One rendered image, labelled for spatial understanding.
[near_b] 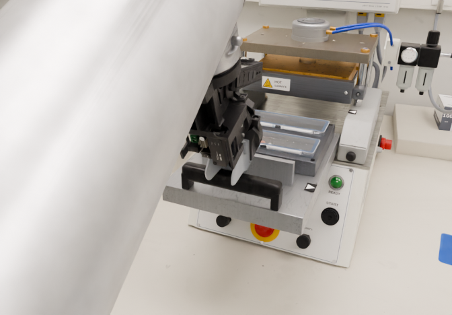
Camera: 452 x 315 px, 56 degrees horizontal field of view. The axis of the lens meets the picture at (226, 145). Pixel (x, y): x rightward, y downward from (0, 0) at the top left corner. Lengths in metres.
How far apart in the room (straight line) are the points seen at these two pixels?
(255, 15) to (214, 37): 1.40
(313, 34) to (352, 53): 0.10
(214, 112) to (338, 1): 0.66
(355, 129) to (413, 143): 0.49
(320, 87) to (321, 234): 0.29
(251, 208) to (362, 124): 0.32
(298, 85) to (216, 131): 0.42
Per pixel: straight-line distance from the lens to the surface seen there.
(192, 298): 0.77
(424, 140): 1.31
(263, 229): 0.85
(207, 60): 0.16
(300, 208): 0.60
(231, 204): 0.61
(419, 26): 1.53
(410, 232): 0.99
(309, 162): 0.67
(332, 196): 0.83
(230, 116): 0.49
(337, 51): 0.86
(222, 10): 0.17
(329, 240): 0.84
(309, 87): 0.88
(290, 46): 0.88
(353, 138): 0.81
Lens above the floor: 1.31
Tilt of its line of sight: 26 degrees down
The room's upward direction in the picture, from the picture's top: straight up
